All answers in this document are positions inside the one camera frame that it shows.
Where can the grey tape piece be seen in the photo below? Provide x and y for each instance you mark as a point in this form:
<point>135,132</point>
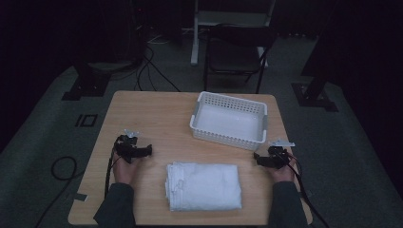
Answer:
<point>80,197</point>

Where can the white plastic basket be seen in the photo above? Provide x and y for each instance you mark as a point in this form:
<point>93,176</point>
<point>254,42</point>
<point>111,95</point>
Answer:
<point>228,123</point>

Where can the white cloth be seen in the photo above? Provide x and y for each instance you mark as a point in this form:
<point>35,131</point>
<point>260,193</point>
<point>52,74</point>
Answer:
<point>204,186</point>

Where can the person's left hand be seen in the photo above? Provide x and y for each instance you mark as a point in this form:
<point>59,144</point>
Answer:
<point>125,171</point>

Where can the person's right hand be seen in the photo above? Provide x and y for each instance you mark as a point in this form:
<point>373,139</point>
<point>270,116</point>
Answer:
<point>283,174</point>

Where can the black stand with flat base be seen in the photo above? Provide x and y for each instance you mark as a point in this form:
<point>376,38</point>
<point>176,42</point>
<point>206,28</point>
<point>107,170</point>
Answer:
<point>86,85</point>
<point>313,95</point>

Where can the white desk frame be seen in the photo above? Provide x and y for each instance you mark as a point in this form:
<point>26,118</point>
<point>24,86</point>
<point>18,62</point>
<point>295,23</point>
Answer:
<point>194,38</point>

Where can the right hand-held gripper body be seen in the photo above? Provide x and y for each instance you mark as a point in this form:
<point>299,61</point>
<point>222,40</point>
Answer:
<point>278,156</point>

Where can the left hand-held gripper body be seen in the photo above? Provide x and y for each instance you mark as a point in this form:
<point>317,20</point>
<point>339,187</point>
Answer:
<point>126,148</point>

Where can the black folding chair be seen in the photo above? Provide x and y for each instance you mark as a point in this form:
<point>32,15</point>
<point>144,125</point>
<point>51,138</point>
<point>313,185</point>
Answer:
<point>234,57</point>

